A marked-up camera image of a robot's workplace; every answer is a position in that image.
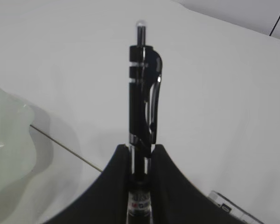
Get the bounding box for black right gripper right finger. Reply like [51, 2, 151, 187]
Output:
[150, 143, 264, 224]

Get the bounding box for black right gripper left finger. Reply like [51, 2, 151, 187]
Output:
[46, 144, 130, 224]

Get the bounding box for black pen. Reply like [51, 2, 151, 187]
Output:
[127, 20, 162, 224]

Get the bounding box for clear plastic ruler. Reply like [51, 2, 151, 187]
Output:
[208, 190, 264, 224]

